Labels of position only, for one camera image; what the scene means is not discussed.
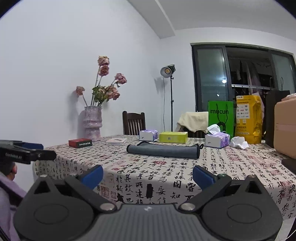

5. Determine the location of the grey microfibre towel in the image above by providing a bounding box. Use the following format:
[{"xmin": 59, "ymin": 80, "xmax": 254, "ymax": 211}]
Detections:
[{"xmin": 126, "ymin": 142, "xmax": 204, "ymax": 159}]

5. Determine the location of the calligraphy print tablecloth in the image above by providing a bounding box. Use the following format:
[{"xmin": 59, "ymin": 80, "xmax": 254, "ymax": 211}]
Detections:
[{"xmin": 34, "ymin": 137, "xmax": 295, "ymax": 219}]

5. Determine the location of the black paper bag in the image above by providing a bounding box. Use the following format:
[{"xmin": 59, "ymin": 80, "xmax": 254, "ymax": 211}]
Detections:
[{"xmin": 264, "ymin": 90, "xmax": 290, "ymax": 148}]

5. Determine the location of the lime green tissue box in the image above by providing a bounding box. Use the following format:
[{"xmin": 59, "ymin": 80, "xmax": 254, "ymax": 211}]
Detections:
[{"xmin": 159, "ymin": 132, "xmax": 188, "ymax": 144}]

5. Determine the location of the yellow paper delivery bag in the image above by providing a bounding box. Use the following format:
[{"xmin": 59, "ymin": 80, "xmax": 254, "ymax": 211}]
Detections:
[{"xmin": 235, "ymin": 95, "xmax": 263, "ymax": 144}]

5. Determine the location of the studio light on stand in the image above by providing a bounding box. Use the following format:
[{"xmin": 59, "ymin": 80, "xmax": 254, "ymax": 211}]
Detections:
[{"xmin": 160, "ymin": 64, "xmax": 176, "ymax": 132}]

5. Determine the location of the dark wooden chair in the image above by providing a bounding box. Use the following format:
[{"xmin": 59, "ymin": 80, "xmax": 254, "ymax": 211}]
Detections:
[{"xmin": 122, "ymin": 111, "xmax": 146, "ymax": 136}]

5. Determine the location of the cream cloth on chair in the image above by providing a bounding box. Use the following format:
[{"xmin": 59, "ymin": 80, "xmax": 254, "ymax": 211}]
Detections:
[{"xmin": 175, "ymin": 111, "xmax": 209, "ymax": 133}]

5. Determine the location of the green mucun paper bag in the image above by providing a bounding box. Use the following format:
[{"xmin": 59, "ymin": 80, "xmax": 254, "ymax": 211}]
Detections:
[{"xmin": 208, "ymin": 101, "xmax": 234, "ymax": 138}]

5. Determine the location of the purple tissue pack near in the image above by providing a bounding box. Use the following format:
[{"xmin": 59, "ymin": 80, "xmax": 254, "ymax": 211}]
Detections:
[{"xmin": 205, "ymin": 124, "xmax": 230, "ymax": 149}]

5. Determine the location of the purple tissue pack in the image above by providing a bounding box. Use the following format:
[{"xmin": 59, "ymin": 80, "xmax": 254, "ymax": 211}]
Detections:
[
  {"xmin": 139, "ymin": 130, "xmax": 159, "ymax": 142},
  {"xmin": 205, "ymin": 124, "xmax": 230, "ymax": 149}
]

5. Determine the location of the red and black box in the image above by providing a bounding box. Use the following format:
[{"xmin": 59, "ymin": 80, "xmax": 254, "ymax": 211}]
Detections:
[{"xmin": 68, "ymin": 138, "xmax": 92, "ymax": 149}]

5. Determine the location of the white flat box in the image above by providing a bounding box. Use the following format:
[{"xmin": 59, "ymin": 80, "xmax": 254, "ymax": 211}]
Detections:
[{"xmin": 106, "ymin": 138, "xmax": 127, "ymax": 146}]

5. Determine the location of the purple tissue pack far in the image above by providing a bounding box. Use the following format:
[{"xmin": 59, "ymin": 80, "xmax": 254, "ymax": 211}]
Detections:
[{"xmin": 139, "ymin": 130, "xmax": 159, "ymax": 142}]

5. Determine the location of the crumpled white tissue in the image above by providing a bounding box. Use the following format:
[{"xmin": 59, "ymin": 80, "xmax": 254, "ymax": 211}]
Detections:
[{"xmin": 229, "ymin": 137, "xmax": 249, "ymax": 150}]

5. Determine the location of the tan cardboard box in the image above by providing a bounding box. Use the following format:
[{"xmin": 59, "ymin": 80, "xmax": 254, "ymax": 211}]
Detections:
[{"xmin": 273, "ymin": 93, "xmax": 296, "ymax": 159}]

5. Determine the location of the dark chair under cloth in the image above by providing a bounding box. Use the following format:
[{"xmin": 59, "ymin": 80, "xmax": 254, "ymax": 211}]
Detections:
[{"xmin": 181, "ymin": 126, "xmax": 205, "ymax": 138}]

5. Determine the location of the dried pink rose bouquet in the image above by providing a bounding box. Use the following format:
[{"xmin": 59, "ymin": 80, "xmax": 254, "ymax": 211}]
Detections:
[{"xmin": 75, "ymin": 56, "xmax": 127, "ymax": 107}]

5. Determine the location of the pink speckled ceramic vase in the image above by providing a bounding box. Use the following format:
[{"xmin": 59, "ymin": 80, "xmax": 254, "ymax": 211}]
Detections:
[{"xmin": 83, "ymin": 106, "xmax": 102, "ymax": 142}]

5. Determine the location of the dark framed sliding window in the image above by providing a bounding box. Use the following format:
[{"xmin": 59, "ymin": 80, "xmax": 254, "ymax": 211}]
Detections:
[{"xmin": 191, "ymin": 43, "xmax": 295, "ymax": 111}]

